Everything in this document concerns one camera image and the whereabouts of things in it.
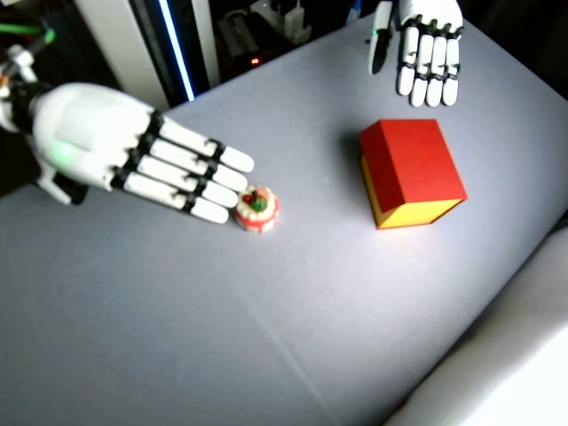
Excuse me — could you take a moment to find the white power adapter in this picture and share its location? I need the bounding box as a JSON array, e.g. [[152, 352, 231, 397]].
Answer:
[[264, 0, 312, 44]]

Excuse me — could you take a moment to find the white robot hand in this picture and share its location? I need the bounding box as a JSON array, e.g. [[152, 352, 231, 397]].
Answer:
[[30, 82, 256, 225], [367, 0, 465, 108]]

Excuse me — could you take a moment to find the white panel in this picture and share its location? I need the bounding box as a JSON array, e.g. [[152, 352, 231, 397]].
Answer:
[[73, 0, 222, 110]]

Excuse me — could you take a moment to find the grey table cloth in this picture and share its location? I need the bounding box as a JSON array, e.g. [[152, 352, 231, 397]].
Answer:
[[0, 11, 568, 426]]

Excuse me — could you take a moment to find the white sheet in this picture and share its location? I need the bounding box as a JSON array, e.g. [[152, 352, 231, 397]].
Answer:
[[384, 229, 568, 426]]

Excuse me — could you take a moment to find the black device with red light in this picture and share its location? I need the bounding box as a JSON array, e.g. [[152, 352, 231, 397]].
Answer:
[[216, 12, 288, 83]]

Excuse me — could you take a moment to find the blue light strip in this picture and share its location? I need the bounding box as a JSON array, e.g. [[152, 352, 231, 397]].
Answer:
[[157, 0, 197, 103]]

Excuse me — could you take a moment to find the red and white toy cake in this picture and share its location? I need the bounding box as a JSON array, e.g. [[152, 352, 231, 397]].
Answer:
[[233, 185, 281, 233]]

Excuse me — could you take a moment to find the green cable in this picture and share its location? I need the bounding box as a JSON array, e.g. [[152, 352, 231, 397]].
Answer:
[[0, 23, 57, 46]]

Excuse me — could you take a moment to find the red box lid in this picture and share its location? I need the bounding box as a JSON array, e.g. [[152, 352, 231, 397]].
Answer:
[[358, 118, 469, 214]]

